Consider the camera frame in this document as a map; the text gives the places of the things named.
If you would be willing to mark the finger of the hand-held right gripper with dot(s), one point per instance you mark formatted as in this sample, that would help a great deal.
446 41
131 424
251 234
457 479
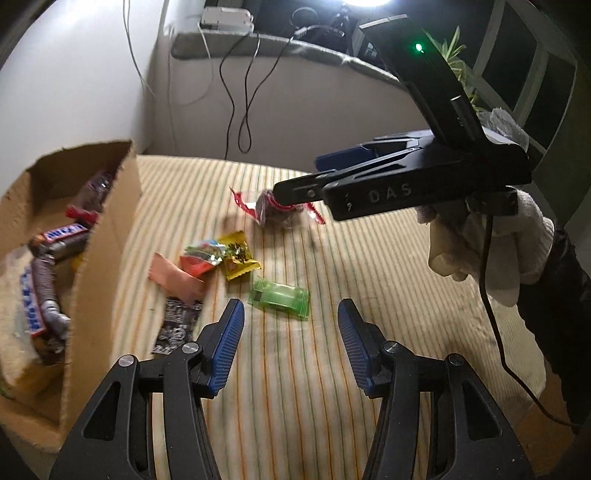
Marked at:
341 158
300 190

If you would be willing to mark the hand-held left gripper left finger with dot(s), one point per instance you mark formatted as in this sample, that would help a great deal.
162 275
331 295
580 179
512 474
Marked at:
226 350

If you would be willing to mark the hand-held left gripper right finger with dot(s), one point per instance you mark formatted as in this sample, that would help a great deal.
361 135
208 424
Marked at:
355 350

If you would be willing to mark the red-ended dark candy packet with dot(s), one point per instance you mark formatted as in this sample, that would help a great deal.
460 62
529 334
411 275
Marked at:
277 214
92 191

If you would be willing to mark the clear green snack packet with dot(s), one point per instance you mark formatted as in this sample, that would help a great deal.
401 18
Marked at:
279 297

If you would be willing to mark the cardboard box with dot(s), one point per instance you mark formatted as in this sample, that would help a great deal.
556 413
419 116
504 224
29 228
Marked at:
111 258

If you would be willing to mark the brown chocolate bar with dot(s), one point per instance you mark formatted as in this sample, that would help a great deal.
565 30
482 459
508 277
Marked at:
64 234
41 300

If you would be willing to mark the person's right forearm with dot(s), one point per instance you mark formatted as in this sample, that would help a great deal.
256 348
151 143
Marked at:
554 323

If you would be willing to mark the person's right hand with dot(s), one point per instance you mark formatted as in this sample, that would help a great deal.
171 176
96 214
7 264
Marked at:
461 244

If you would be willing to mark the small black snack packet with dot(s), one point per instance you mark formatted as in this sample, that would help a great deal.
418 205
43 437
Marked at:
178 323

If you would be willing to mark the striped yellow blanket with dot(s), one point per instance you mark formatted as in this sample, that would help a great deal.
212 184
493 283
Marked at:
300 415

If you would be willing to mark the yellow candy packet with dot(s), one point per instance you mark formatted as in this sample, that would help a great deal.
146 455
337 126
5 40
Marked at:
238 256

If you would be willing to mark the pink snack packet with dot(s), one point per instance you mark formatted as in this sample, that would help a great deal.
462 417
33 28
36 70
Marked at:
173 277

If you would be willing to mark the multicoloured candy packet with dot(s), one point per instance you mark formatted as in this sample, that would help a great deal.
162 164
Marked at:
203 254

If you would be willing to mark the potted spider plant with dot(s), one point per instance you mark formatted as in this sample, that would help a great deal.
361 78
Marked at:
455 55

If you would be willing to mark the black light tripod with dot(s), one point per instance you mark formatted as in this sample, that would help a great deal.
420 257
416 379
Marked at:
341 25

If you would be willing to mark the white plastic device box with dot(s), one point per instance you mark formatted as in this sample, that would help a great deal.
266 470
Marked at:
226 18

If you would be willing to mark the white wardrobe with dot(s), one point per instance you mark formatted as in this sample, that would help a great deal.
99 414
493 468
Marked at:
69 69

